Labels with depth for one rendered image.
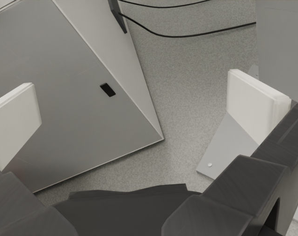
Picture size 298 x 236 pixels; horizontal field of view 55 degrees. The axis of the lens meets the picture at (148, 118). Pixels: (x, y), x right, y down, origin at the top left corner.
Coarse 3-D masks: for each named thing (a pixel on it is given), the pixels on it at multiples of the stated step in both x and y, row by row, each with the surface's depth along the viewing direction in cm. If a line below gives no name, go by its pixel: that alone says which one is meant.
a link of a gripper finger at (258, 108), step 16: (240, 80) 17; (256, 80) 16; (240, 96) 17; (256, 96) 15; (272, 96) 13; (288, 96) 13; (240, 112) 17; (256, 112) 15; (272, 112) 13; (256, 128) 15; (272, 128) 13
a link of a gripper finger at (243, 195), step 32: (288, 128) 10; (256, 160) 7; (288, 160) 8; (224, 192) 6; (256, 192) 6; (288, 192) 8; (192, 224) 5; (224, 224) 5; (256, 224) 5; (288, 224) 9
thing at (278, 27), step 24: (264, 0) 53; (288, 0) 50; (264, 24) 58; (288, 24) 55; (264, 48) 64; (288, 48) 60; (264, 72) 72; (288, 72) 67; (216, 144) 107; (240, 144) 103; (216, 168) 103
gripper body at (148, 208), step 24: (72, 192) 8; (96, 192) 7; (120, 192) 7; (144, 192) 7; (168, 192) 7; (192, 192) 7; (72, 216) 6; (96, 216) 6; (120, 216) 6; (144, 216) 6; (168, 216) 6
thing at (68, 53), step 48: (48, 0) 54; (96, 0) 96; (0, 48) 60; (48, 48) 63; (96, 48) 70; (0, 96) 71; (48, 96) 76; (96, 96) 81; (144, 96) 109; (48, 144) 94; (96, 144) 102; (144, 144) 111
